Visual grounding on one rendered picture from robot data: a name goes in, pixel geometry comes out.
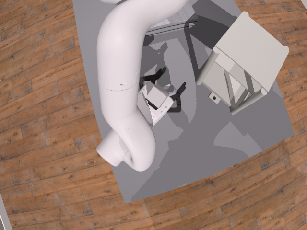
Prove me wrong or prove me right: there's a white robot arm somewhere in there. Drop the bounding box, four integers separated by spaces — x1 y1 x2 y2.
96 0 188 172

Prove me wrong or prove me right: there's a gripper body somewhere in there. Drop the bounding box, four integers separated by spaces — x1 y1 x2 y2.
137 82 174 126

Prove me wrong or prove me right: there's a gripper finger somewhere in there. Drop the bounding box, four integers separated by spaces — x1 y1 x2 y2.
139 67 166 90
167 82 186 113

